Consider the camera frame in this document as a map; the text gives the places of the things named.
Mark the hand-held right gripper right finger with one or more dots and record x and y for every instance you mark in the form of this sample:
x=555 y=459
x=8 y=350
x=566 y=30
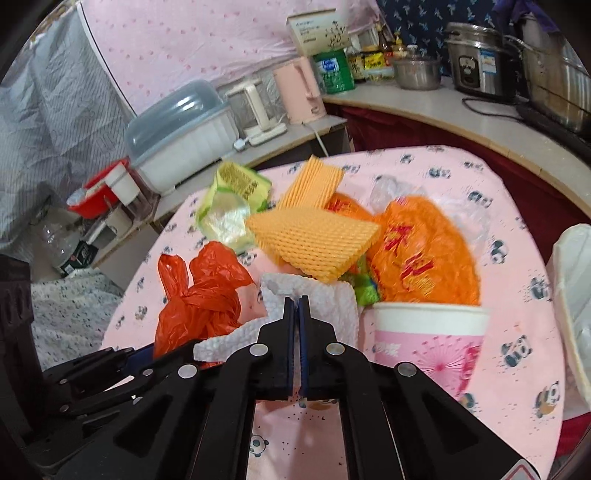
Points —
x=303 y=350

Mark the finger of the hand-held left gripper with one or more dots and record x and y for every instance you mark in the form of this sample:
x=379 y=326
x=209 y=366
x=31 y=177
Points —
x=111 y=392
x=106 y=362

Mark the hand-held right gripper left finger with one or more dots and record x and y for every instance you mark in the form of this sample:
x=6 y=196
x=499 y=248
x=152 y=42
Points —
x=289 y=350

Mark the white paper towel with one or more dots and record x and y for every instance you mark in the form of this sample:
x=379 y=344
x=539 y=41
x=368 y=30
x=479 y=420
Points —
x=334 y=304

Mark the red plastic bag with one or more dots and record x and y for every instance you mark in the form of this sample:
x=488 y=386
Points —
x=207 y=295

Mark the large orange foam net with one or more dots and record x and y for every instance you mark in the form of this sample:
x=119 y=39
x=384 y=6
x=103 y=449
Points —
x=314 y=240

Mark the pink paper cup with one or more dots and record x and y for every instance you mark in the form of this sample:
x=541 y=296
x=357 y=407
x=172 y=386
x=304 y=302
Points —
x=429 y=350

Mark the small orange wrapper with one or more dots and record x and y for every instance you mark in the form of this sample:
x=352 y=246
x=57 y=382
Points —
x=346 y=206

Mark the orange snack bag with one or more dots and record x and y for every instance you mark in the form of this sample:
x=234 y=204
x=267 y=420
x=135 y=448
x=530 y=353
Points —
x=425 y=249

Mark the green snack wrapper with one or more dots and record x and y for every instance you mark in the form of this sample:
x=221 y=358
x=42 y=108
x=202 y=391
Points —
x=231 y=203

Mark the small orange foam net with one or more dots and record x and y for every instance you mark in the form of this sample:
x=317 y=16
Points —
x=309 y=184

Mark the clear plastic bag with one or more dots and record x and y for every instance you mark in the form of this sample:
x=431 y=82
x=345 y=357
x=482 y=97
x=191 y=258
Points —
x=471 y=221

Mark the white lined trash bin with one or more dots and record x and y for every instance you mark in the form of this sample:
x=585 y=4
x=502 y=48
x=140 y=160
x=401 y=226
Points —
x=575 y=286

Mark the floral bedding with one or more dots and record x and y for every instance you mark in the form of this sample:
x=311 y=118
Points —
x=74 y=304

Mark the clear plastic bottle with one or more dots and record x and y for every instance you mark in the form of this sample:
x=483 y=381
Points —
x=62 y=249

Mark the red plastic basin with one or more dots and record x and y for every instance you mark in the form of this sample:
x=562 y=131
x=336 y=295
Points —
x=94 y=198

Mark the white plastic cup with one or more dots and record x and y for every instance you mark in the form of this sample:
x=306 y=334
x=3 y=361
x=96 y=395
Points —
x=123 y=184

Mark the white power plug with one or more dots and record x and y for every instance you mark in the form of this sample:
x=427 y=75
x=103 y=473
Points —
x=241 y=144

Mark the pink panda print tablecloth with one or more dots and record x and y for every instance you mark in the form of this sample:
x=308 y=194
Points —
x=508 y=286

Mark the white dish box with lid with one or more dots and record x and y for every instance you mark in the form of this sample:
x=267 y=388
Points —
x=184 y=138

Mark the dark red cloth skirt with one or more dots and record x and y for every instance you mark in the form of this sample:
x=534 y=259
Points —
x=415 y=134

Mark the white glass kettle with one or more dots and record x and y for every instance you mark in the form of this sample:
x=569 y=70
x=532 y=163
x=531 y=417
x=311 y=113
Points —
x=253 y=99

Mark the grey striped cloth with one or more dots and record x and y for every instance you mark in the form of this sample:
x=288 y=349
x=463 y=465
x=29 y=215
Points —
x=46 y=115

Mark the pink electric kettle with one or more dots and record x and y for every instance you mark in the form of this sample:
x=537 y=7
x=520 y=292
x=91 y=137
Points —
x=298 y=92

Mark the green tin can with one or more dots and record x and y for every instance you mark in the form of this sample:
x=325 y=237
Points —
x=334 y=76

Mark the yellow label jar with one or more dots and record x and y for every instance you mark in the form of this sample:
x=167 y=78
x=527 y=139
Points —
x=377 y=64

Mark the small steel pot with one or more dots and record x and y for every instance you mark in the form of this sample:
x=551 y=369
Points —
x=418 y=74

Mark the white cardboard box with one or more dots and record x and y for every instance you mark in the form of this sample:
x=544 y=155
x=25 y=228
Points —
x=318 y=32

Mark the brown sauce bottle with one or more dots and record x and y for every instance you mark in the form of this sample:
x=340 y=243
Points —
x=384 y=39

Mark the pink dotted cloth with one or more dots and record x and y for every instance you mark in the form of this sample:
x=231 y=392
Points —
x=184 y=46

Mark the black induction cooker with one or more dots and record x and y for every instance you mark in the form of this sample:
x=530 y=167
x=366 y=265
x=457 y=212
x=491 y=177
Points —
x=549 y=122

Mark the steel rice cooker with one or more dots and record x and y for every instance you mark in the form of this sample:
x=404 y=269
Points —
x=480 y=60

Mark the blue patterned cloth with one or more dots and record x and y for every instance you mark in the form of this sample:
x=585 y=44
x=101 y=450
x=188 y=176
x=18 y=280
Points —
x=415 y=21

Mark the large steel steamer pot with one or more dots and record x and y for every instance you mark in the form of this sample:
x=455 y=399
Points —
x=554 y=78

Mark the purple towel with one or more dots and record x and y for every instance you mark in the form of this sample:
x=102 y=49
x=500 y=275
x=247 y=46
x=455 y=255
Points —
x=526 y=11

